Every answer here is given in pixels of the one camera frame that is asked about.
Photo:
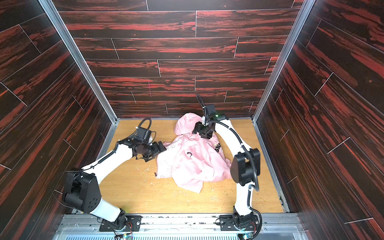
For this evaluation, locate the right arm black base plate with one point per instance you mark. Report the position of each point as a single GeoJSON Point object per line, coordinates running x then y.
{"type": "Point", "coordinates": [238, 223]}

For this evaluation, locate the pink zip-up jacket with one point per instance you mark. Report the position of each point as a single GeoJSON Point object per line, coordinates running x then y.
{"type": "Point", "coordinates": [191, 160]}

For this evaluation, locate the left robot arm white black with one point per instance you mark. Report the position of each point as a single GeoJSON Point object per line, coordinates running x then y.
{"type": "Point", "coordinates": [81, 188]}

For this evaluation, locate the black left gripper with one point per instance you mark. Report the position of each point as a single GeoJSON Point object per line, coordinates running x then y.
{"type": "Point", "coordinates": [157, 147]}

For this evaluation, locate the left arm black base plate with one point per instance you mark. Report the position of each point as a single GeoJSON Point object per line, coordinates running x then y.
{"type": "Point", "coordinates": [128, 223]}

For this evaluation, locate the aluminium front rail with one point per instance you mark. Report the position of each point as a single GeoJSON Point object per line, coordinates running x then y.
{"type": "Point", "coordinates": [181, 227]}

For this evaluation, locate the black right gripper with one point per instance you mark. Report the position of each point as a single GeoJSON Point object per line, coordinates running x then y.
{"type": "Point", "coordinates": [202, 132]}

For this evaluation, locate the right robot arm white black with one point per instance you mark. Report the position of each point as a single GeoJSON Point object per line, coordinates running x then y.
{"type": "Point", "coordinates": [245, 169]}

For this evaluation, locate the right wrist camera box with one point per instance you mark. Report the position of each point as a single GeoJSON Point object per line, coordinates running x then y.
{"type": "Point", "coordinates": [209, 110]}

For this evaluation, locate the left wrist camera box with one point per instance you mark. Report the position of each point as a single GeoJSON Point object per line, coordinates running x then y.
{"type": "Point", "coordinates": [143, 135]}

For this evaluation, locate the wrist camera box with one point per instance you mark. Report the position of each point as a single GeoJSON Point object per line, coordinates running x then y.
{"type": "Point", "coordinates": [143, 135]}
{"type": "Point", "coordinates": [209, 110]}

